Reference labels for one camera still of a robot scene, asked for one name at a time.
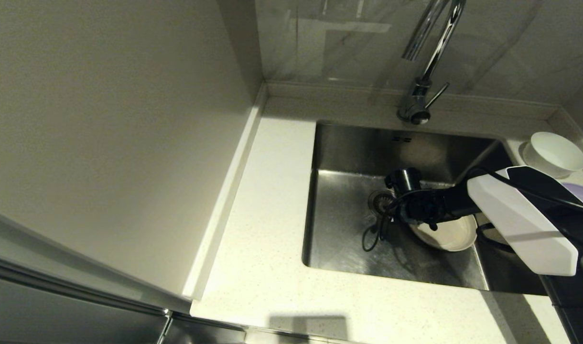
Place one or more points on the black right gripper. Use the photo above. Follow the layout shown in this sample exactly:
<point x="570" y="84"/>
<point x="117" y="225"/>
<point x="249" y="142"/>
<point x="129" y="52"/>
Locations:
<point x="415" y="208"/>

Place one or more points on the beige plastic plate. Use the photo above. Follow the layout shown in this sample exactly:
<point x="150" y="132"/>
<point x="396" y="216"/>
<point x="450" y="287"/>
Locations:
<point x="451" y="234"/>

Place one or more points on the white bowl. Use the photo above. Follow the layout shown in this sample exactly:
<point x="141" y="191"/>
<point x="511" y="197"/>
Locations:
<point x="556" y="153"/>

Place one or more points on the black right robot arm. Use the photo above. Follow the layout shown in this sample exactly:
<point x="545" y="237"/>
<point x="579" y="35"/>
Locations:
<point x="525" y="215"/>

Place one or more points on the stainless steel sink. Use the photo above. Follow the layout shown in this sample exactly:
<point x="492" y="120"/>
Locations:
<point x="349" y="229"/>

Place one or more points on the round metal drain strainer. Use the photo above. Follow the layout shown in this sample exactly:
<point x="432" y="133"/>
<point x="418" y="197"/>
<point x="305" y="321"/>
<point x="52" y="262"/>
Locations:
<point x="378" y="198"/>

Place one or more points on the chrome gooseneck faucet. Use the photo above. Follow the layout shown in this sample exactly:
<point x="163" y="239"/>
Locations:
<point x="415" y="102"/>

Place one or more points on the beige tall cabinet side panel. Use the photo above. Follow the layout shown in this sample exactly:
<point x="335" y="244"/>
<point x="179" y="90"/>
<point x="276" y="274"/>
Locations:
<point x="105" y="143"/>

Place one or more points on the steel appliance door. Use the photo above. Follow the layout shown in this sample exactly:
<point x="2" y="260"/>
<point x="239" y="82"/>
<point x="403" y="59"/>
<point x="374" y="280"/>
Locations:
<point x="57" y="315"/>

